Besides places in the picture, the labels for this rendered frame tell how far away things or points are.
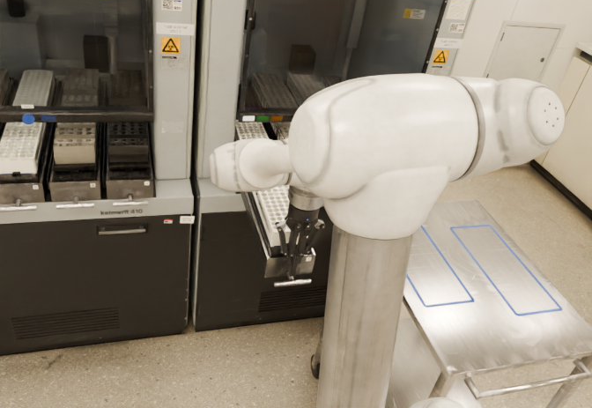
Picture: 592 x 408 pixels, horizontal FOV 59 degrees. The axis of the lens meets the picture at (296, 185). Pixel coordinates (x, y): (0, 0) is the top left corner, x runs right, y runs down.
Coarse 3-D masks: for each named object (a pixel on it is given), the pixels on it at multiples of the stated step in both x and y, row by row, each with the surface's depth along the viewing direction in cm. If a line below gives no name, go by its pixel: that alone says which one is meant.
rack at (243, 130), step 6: (240, 126) 180; (246, 126) 180; (252, 126) 181; (258, 126) 182; (234, 132) 183; (240, 132) 177; (246, 132) 178; (252, 132) 178; (258, 132) 179; (264, 132) 179; (234, 138) 181; (240, 138) 173; (246, 138) 173
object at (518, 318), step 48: (432, 240) 150; (480, 240) 154; (432, 288) 134; (480, 288) 136; (528, 288) 139; (432, 336) 121; (480, 336) 123; (528, 336) 125; (576, 336) 127; (432, 384) 174; (528, 384) 118; (576, 384) 134
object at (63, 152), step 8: (56, 144) 152; (64, 144) 152; (72, 144) 153; (80, 144) 154; (88, 144) 155; (56, 152) 152; (64, 152) 152; (72, 152) 153; (80, 152) 154; (88, 152) 154; (56, 160) 153; (64, 160) 154; (72, 160) 154; (80, 160) 155; (88, 160) 156
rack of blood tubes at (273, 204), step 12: (264, 192) 150; (276, 192) 151; (264, 204) 145; (276, 204) 146; (288, 204) 147; (264, 216) 150; (276, 216) 142; (276, 228) 139; (288, 228) 138; (276, 240) 138; (288, 240) 139
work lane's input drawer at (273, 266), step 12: (240, 192) 166; (252, 204) 154; (252, 216) 151; (252, 228) 152; (264, 240) 142; (264, 252) 138; (276, 252) 137; (312, 252) 141; (264, 264) 139; (276, 264) 138; (300, 264) 141; (312, 264) 142; (264, 276) 139; (276, 276) 141; (288, 276) 140
